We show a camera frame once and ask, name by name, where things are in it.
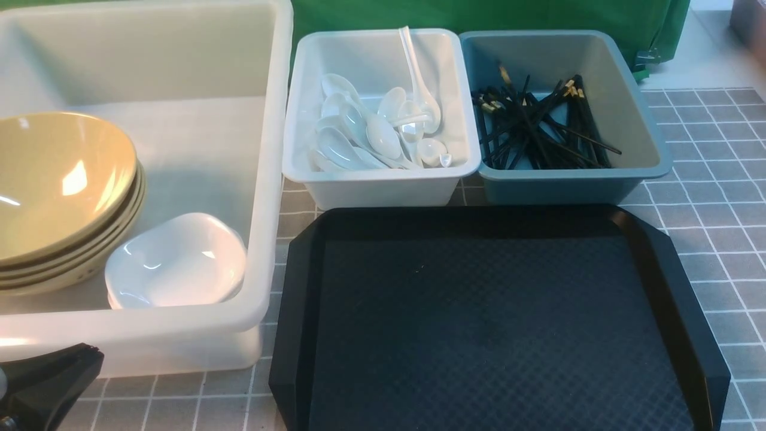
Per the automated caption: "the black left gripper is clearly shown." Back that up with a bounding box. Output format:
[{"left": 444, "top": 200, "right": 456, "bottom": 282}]
[{"left": 1, "top": 343, "right": 105, "bottom": 430}]

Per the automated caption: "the white square dish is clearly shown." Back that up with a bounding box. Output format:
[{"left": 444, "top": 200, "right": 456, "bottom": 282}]
[
  {"left": 108, "top": 281, "right": 242, "bottom": 310},
  {"left": 105, "top": 250, "right": 245, "bottom": 309},
  {"left": 105, "top": 213, "right": 247, "bottom": 310}
]

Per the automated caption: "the yellow noodle bowl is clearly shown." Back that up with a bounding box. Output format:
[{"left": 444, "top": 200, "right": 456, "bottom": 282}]
[{"left": 1, "top": 111, "right": 138, "bottom": 266}]

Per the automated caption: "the white ceramic soup spoon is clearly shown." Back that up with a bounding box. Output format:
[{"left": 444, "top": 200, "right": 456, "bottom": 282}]
[{"left": 399, "top": 26, "right": 442, "bottom": 135}]

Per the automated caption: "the black chopstick gold band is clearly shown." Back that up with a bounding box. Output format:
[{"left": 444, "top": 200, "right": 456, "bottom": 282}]
[{"left": 497, "top": 61, "right": 551, "bottom": 169}]

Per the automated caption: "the bottom stacked yellow bowl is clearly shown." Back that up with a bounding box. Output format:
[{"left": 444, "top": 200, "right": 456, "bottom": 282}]
[{"left": 2, "top": 178, "right": 147, "bottom": 298}]

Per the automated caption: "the stacked yellow bowl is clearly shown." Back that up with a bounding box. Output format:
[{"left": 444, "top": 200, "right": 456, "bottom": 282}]
[
  {"left": 0, "top": 159, "right": 144, "bottom": 282},
  {"left": 2, "top": 178, "right": 147, "bottom": 298}
]

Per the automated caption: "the top stacked yellow bowl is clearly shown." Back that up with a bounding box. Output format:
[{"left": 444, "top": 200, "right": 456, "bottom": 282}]
[{"left": 0, "top": 159, "right": 144, "bottom": 282}]

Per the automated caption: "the white square dish in tub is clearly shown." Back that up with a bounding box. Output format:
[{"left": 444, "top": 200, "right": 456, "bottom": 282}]
[{"left": 108, "top": 281, "right": 242, "bottom": 310}]

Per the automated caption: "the large translucent white tub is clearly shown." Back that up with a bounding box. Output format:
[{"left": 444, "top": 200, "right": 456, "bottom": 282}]
[{"left": 2, "top": 1, "right": 293, "bottom": 378}]

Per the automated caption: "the white spoon in bin front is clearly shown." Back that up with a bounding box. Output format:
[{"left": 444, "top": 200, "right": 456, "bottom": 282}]
[{"left": 317, "top": 126, "right": 376, "bottom": 170}]

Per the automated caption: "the white plastic spoon bin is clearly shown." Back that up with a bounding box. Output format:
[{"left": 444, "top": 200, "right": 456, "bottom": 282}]
[{"left": 282, "top": 28, "right": 481, "bottom": 210}]

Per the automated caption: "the small white spoon in bin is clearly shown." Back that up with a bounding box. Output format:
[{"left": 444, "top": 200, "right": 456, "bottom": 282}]
[{"left": 417, "top": 138, "right": 452, "bottom": 168}]

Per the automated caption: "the black plastic serving tray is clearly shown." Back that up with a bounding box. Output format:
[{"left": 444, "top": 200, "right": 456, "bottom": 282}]
[{"left": 269, "top": 204, "right": 731, "bottom": 430}]

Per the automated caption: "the blue-grey plastic chopstick bin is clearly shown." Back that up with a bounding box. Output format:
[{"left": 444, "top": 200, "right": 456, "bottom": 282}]
[{"left": 460, "top": 30, "right": 673, "bottom": 205}]

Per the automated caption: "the long black chopstick in bin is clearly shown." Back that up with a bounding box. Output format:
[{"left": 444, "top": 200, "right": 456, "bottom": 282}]
[{"left": 531, "top": 115, "right": 623, "bottom": 155}]

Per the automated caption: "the grey checkered table mat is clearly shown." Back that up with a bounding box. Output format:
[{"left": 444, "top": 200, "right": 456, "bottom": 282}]
[{"left": 60, "top": 88, "right": 764, "bottom": 430}]

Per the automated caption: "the green cloth backdrop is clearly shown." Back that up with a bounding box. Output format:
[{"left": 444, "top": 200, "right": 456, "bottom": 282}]
[{"left": 292, "top": 1, "right": 690, "bottom": 80}]

